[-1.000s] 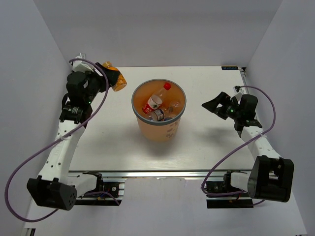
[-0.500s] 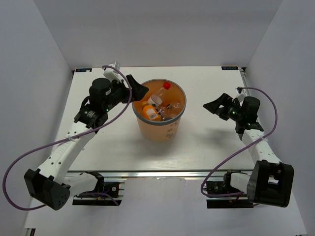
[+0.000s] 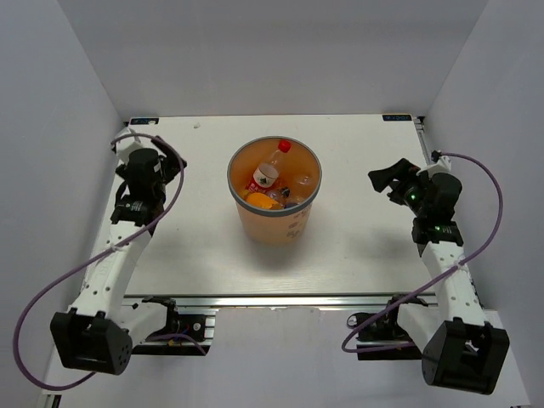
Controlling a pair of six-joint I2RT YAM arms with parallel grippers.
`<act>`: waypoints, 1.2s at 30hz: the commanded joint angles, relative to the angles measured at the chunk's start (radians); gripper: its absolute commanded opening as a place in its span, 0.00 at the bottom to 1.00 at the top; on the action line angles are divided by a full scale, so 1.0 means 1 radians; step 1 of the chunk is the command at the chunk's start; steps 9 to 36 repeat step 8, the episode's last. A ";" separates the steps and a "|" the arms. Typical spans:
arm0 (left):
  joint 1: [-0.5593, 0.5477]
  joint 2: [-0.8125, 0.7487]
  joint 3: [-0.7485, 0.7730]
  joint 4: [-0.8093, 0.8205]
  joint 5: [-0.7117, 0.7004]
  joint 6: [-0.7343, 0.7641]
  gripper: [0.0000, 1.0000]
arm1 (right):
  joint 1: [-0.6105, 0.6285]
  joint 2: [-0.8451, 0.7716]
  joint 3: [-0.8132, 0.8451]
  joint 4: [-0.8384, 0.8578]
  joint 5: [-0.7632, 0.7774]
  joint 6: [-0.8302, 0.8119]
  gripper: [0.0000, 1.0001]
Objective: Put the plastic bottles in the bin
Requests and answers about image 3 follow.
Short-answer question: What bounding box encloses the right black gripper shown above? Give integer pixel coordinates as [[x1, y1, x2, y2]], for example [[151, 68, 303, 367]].
[[368, 158, 432, 218]]

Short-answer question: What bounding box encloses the clear bottle blue label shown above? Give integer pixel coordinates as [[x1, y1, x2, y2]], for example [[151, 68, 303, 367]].
[[288, 173, 316, 204]]

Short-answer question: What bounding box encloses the clear bottle red label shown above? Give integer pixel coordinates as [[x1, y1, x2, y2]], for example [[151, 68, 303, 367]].
[[246, 139, 292, 193]]

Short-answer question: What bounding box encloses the small orange juice bottle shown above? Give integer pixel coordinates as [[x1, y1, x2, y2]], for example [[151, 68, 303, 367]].
[[244, 192, 283, 211]]

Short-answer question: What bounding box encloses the clear bottle black cap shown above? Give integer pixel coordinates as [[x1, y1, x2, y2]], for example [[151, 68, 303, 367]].
[[266, 187, 291, 205]]

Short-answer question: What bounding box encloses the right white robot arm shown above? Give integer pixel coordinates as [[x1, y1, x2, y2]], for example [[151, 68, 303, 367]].
[[358, 155, 510, 395]]

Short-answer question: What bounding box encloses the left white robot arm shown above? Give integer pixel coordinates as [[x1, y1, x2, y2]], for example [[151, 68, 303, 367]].
[[50, 133, 186, 375]]

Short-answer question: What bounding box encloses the orange plastic bin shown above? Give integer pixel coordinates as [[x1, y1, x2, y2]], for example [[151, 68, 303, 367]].
[[226, 136, 322, 245]]

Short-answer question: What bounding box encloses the left blue table sticker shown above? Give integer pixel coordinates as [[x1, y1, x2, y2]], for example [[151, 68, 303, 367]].
[[129, 117, 159, 126]]

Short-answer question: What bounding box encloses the blue table sticker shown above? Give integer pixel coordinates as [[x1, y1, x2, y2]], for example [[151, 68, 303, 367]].
[[382, 114, 413, 122], [129, 117, 159, 126]]

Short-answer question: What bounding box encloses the right blue table sticker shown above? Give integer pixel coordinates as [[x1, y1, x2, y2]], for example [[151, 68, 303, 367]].
[[382, 114, 413, 122]]

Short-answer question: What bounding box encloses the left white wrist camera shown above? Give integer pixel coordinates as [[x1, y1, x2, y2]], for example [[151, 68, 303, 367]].
[[111, 127, 145, 163]]

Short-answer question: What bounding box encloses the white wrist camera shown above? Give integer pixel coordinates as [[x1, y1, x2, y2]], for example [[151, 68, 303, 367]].
[[417, 150, 451, 178], [111, 127, 145, 163]]

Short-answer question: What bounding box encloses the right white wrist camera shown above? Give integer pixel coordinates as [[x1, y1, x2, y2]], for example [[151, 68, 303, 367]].
[[417, 150, 451, 178]]

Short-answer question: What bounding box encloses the aluminium table rail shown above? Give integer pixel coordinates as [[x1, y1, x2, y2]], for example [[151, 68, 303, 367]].
[[122, 292, 439, 309]]

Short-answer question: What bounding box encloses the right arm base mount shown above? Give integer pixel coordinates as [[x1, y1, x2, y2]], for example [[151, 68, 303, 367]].
[[346, 293, 428, 360]]

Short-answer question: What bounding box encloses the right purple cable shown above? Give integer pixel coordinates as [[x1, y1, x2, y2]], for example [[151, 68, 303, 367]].
[[341, 151, 506, 354]]

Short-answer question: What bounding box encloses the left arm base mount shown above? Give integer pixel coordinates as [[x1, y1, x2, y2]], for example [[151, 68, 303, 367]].
[[133, 297, 215, 356]]

